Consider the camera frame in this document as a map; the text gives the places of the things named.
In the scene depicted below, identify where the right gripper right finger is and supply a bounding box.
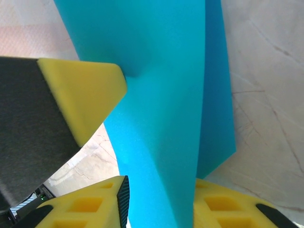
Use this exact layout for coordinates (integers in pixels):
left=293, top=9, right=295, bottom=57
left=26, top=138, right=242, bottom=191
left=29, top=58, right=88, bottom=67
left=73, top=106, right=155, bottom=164
left=193, top=178, right=297, bottom=228

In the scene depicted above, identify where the blue paper sheet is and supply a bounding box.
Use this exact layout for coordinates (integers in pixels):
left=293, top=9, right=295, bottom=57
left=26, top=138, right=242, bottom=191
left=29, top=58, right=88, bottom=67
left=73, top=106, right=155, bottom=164
left=53, top=0, right=238, bottom=228

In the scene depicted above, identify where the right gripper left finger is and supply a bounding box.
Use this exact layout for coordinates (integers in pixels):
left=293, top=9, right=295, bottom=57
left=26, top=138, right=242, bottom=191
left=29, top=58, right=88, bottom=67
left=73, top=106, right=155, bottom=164
left=14, top=175, right=131, bottom=228

